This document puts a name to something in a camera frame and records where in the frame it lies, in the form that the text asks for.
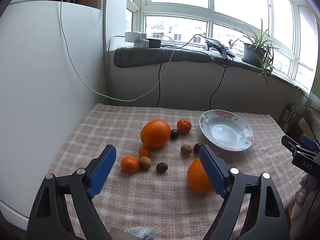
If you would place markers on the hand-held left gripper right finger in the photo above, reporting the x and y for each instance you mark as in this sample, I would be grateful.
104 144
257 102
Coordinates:
212 172

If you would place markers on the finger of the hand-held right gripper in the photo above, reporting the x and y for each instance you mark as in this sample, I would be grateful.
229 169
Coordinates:
310 142
290 143

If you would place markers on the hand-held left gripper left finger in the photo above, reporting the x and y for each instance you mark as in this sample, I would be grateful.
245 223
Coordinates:
102 172

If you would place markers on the round orange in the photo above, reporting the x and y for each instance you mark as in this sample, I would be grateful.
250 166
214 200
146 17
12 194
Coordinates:
197 177

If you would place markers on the smooth tangerine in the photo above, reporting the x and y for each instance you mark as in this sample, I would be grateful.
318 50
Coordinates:
129 164

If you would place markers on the brown kiwi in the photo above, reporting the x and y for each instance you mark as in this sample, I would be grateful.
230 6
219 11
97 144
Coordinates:
186 149
144 162

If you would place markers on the floral white plate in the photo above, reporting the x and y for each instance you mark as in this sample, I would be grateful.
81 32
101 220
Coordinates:
225 132

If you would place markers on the large oval orange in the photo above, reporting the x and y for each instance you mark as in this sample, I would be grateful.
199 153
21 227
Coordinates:
155 133

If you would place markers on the cardboard box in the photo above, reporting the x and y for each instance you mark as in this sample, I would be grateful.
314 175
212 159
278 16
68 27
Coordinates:
305 128

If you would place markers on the dark purple plum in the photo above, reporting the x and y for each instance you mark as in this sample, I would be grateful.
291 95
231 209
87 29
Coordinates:
197 148
161 167
174 133

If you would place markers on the colourful printed bag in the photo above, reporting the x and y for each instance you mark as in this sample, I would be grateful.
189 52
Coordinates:
288 113

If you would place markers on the pale fleece garment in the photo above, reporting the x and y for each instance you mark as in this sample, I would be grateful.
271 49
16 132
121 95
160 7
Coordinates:
303 197

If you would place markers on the small kumquat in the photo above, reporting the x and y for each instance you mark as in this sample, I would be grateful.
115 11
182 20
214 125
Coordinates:
144 152

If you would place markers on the wrinkled tangerine with stem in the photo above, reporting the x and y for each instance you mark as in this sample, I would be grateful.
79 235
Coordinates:
184 125

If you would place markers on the pink plaid tablecloth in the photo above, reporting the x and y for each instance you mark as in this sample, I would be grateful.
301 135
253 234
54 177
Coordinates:
150 200

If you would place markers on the grey knitted cloth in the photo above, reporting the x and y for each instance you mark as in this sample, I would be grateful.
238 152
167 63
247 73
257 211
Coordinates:
141 233

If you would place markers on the potted spider plant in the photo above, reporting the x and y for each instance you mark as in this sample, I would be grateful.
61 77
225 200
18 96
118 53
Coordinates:
252 52

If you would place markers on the white refrigerator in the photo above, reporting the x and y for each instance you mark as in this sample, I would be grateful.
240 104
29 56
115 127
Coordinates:
37 92

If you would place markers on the white power strip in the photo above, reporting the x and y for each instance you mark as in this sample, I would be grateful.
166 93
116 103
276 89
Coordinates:
230 53

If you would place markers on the dark flat device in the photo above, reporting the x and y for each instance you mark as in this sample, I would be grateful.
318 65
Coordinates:
212 43

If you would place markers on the white plug-in chargers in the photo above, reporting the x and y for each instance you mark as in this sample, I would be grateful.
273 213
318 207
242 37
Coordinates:
132 37

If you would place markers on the black power adapter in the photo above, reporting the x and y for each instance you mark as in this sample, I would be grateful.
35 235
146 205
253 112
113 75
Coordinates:
153 43

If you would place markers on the white window frame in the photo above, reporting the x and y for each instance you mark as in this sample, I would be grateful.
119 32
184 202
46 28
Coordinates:
211 17

